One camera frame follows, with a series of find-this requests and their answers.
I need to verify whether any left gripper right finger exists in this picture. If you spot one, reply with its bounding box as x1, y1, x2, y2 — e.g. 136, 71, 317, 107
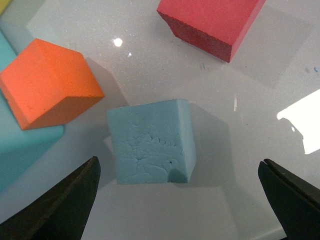
258, 159, 320, 240

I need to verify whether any teal plastic bin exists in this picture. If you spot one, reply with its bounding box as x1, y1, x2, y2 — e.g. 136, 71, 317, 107
0, 28, 66, 195

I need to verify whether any yellow foam cube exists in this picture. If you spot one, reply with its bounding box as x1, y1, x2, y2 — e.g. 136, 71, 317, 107
0, 0, 11, 15

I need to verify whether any red foam cube centre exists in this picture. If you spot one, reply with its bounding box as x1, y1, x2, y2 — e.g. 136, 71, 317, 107
157, 0, 265, 63

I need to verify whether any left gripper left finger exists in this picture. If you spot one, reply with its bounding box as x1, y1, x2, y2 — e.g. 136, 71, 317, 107
0, 156, 101, 240

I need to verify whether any light blue foam cube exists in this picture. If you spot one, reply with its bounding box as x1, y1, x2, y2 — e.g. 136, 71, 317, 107
106, 99, 197, 185

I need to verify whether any orange foam cube left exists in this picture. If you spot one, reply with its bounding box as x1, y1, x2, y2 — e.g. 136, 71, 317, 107
0, 38, 105, 130

